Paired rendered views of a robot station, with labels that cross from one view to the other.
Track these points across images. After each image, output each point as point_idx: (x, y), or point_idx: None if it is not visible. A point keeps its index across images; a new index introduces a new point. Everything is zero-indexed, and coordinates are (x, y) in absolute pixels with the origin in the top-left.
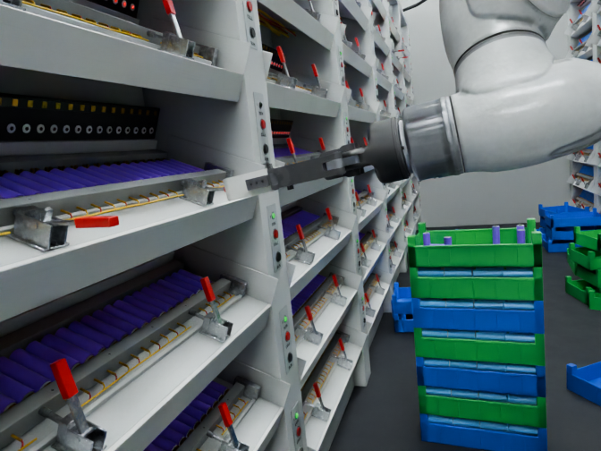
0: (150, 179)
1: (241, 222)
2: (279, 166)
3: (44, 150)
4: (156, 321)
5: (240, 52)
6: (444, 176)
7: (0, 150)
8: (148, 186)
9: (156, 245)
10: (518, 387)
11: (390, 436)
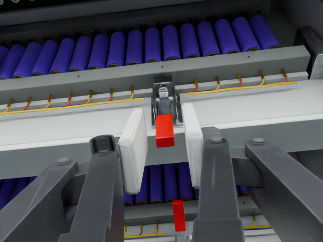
0: (105, 69)
1: (288, 151)
2: (188, 137)
3: (73, 14)
4: (127, 209)
5: None
6: None
7: (26, 18)
8: (81, 83)
9: (39, 165)
10: None
11: None
